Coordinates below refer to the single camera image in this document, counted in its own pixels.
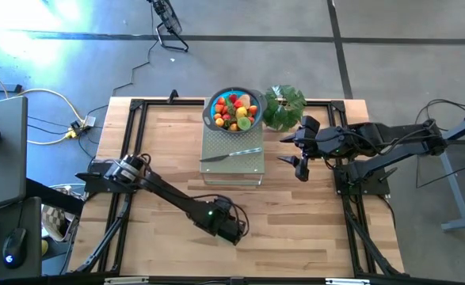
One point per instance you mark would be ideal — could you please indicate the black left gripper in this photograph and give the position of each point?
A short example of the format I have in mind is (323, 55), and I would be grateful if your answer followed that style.
(228, 225)

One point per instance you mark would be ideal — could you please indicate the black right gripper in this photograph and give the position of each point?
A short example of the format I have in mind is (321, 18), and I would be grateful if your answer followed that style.
(315, 142)

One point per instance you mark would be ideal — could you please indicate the toy kiwi half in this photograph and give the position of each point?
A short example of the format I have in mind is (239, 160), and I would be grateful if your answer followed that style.
(244, 123)

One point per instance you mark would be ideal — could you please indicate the red orange toy fruit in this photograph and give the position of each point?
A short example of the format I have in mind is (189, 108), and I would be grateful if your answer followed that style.
(253, 110)

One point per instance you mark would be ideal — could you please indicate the silver table knife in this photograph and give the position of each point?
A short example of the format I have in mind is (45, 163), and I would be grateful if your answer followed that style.
(232, 155)

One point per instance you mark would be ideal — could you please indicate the small orange toy fruit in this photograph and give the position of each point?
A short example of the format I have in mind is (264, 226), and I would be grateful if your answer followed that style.
(221, 101)
(233, 127)

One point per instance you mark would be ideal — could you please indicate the pointed yellow toy lemon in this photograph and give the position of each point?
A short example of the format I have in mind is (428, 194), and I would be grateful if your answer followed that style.
(241, 112)

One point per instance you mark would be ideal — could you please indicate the red toy apple half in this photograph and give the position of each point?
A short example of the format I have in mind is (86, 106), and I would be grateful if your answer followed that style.
(245, 100)

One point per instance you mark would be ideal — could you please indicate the red orange toy persimmon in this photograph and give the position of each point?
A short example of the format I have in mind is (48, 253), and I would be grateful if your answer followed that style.
(238, 104)

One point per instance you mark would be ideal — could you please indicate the orange toy peach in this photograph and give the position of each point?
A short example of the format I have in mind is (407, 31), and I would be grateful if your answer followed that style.
(219, 108)
(219, 122)

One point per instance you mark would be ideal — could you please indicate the red toy tomato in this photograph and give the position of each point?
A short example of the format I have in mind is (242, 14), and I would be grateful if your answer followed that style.
(232, 97)

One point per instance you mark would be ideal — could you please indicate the blue collapsible colander bowl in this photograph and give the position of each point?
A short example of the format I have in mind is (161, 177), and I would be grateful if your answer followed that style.
(212, 120)

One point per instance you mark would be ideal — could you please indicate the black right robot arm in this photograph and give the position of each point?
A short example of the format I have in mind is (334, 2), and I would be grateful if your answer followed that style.
(386, 138)

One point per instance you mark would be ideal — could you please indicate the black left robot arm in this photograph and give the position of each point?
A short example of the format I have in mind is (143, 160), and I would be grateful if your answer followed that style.
(168, 194)

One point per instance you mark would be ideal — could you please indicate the potted green plant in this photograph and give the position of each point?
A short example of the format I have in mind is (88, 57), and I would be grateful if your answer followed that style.
(283, 111)

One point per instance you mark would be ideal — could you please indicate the beige checkered cushion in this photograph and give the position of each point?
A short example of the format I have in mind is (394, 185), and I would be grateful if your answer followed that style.
(56, 221)

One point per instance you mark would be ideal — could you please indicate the grey power adapter box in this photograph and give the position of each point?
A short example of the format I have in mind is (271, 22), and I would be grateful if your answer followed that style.
(90, 120)

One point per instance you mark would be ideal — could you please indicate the black floor fan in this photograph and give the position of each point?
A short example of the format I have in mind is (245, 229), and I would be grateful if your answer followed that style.
(168, 17)

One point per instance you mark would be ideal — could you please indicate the yellow plug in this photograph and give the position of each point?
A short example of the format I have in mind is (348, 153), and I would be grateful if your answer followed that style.
(71, 133)

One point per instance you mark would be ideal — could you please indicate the small yellow object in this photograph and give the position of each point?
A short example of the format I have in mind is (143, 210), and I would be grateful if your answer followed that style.
(44, 247)

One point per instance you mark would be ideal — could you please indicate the black desk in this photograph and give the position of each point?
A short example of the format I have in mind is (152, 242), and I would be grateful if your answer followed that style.
(30, 221)

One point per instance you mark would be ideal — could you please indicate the black computer mouse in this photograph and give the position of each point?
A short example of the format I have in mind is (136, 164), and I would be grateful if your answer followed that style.
(14, 245)

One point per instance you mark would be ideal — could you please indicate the grey desk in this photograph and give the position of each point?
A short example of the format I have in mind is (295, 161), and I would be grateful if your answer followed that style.
(2, 170)

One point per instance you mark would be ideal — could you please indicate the grey floor bar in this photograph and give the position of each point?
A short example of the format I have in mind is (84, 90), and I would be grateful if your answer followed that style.
(2, 88)

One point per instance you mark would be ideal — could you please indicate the black aluminium table frame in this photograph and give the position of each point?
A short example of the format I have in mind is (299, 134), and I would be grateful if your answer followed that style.
(337, 106)

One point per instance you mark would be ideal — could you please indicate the silver metal bracket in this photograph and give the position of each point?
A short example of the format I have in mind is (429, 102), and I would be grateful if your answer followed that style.
(127, 281)
(349, 282)

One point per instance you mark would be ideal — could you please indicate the black clamp mount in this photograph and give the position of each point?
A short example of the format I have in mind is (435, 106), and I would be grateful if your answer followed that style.
(173, 97)

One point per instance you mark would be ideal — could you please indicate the blue grey table frame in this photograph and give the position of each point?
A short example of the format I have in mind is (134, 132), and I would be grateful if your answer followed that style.
(457, 186)

